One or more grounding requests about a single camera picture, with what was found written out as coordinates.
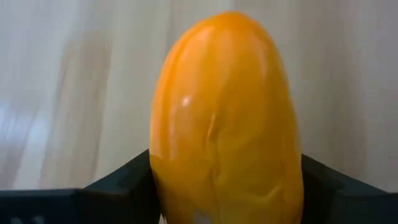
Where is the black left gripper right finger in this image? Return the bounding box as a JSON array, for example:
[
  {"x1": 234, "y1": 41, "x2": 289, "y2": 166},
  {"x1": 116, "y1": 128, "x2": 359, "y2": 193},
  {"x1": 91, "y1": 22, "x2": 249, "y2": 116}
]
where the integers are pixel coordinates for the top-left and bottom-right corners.
[{"x1": 300, "y1": 153, "x2": 398, "y2": 224}]

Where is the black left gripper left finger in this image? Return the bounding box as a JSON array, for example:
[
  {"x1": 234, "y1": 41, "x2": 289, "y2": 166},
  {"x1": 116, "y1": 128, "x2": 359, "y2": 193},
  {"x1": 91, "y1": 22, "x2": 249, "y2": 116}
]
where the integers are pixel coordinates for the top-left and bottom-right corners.
[{"x1": 0, "y1": 149, "x2": 162, "y2": 224}]

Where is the orange bell pepper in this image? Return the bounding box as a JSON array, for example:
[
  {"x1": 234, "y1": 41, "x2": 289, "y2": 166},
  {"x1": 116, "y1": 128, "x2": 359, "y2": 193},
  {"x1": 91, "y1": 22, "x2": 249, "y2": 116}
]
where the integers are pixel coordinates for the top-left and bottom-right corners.
[{"x1": 148, "y1": 10, "x2": 305, "y2": 224}]

